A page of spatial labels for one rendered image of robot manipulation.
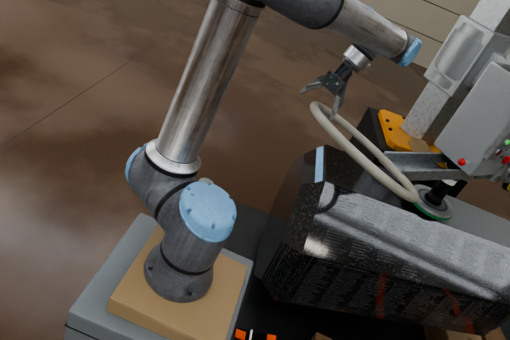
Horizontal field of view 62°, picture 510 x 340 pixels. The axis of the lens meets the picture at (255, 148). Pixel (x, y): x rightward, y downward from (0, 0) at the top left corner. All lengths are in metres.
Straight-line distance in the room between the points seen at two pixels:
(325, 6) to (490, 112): 1.17
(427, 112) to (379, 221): 1.07
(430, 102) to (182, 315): 2.15
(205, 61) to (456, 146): 1.30
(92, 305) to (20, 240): 1.29
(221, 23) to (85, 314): 0.76
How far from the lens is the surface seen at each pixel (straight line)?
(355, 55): 1.50
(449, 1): 8.06
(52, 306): 2.22
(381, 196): 2.08
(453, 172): 1.96
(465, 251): 2.25
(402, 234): 2.09
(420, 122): 2.92
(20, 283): 2.29
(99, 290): 1.23
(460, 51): 2.74
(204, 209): 1.04
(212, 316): 1.20
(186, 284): 1.15
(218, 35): 0.95
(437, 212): 2.12
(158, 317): 1.15
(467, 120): 1.97
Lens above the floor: 1.85
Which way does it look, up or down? 32 degrees down
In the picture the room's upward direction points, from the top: 23 degrees clockwise
